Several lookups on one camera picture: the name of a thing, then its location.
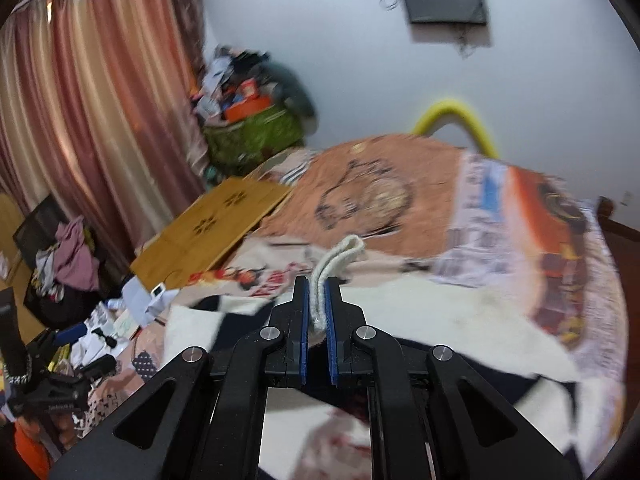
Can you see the green basket of clutter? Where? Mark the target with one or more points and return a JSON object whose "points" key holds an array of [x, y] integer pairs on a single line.
{"points": [[251, 107]]}

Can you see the yellow curved tube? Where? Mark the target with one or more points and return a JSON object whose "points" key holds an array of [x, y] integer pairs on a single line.
{"points": [[450, 110]]}

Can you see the white crumpled paper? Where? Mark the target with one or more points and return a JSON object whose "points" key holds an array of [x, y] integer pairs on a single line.
{"points": [[144, 306]]}

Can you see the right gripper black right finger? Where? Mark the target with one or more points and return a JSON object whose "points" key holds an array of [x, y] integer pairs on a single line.
{"points": [[432, 416]]}

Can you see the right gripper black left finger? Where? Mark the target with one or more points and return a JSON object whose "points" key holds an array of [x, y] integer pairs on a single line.
{"points": [[201, 415]]}

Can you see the bamboo lap table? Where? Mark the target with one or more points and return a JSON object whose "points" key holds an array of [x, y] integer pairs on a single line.
{"points": [[207, 231]]}

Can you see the newspaper print bed blanket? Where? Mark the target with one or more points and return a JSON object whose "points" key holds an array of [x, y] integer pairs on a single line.
{"points": [[479, 223]]}

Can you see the pink clothes pile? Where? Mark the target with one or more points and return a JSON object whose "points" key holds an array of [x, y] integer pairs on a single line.
{"points": [[68, 264]]}

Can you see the pink striped curtain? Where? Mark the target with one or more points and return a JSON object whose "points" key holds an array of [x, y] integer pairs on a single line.
{"points": [[96, 112]]}

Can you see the white and navy knit sweater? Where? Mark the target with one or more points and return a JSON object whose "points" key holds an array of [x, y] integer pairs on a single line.
{"points": [[318, 435]]}

